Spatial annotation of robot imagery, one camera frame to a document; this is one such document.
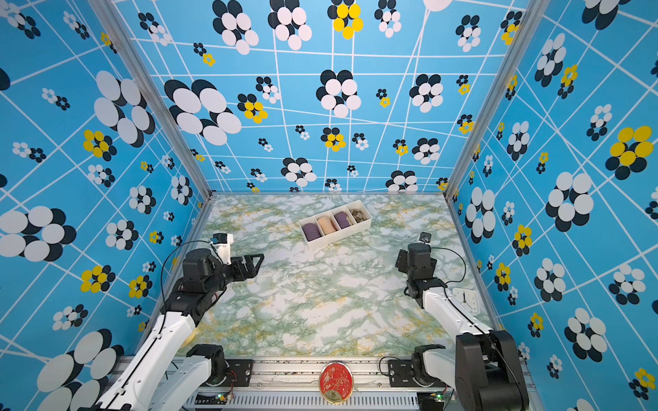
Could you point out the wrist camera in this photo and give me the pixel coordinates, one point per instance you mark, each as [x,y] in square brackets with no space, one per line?
[425,237]
[221,244]

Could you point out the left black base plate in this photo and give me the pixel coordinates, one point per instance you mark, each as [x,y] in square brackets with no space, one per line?
[237,375]

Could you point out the pink rolled sock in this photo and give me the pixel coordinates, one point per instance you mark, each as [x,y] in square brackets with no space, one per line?
[326,225]

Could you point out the right green circuit board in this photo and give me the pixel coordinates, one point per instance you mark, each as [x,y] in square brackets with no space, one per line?
[426,399]

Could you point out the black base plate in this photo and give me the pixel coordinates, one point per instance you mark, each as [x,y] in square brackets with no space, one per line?
[401,374]
[237,375]

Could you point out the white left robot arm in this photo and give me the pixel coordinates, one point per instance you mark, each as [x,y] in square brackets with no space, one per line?
[145,384]

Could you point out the white power socket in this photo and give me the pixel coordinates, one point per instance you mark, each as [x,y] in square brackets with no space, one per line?
[468,298]

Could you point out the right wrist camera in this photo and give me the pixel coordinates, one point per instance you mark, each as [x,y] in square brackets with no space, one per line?
[425,237]

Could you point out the purple striped sock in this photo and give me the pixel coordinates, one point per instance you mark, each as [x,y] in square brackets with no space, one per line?
[312,231]

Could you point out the brown patterned rolled sock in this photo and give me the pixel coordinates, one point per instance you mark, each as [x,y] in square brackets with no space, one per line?
[359,215]

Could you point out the red round badge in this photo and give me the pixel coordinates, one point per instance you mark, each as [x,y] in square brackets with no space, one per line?
[336,383]

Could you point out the white divided organizer tray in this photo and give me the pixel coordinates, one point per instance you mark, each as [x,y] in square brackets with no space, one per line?
[340,234]

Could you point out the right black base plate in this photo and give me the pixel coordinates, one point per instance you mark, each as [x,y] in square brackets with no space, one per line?
[401,374]

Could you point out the purple rolled sock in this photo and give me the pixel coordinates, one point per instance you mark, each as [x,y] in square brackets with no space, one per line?
[343,220]

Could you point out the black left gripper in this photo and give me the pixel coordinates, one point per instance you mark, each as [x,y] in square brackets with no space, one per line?
[250,271]

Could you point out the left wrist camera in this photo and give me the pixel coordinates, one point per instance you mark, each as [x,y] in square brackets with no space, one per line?
[221,244]

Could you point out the aluminium front rail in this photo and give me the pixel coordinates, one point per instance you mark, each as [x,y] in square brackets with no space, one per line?
[292,383]

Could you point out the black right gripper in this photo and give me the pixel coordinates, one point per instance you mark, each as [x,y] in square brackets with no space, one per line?
[403,260]

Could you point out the green circuit board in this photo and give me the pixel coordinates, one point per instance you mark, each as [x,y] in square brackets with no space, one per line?
[426,399]
[213,398]

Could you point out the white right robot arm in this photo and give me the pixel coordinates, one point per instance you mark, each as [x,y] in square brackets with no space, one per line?
[486,372]

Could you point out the left green circuit board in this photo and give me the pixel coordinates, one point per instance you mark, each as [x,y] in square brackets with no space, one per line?
[213,398]

